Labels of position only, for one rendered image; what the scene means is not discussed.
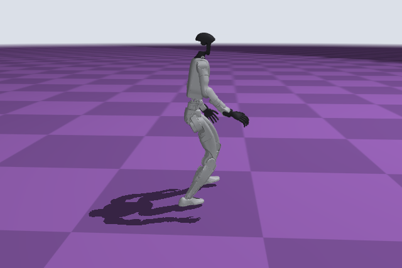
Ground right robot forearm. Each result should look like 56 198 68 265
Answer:
206 87 231 117

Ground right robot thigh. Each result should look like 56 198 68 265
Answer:
189 115 217 166

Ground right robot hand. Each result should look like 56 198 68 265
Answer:
222 109 249 127

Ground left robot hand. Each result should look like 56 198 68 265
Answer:
200 104 219 124

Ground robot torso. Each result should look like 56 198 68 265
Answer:
184 56 210 125

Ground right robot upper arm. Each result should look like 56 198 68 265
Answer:
196 61 209 99

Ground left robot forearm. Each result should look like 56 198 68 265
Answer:
196 99 207 111

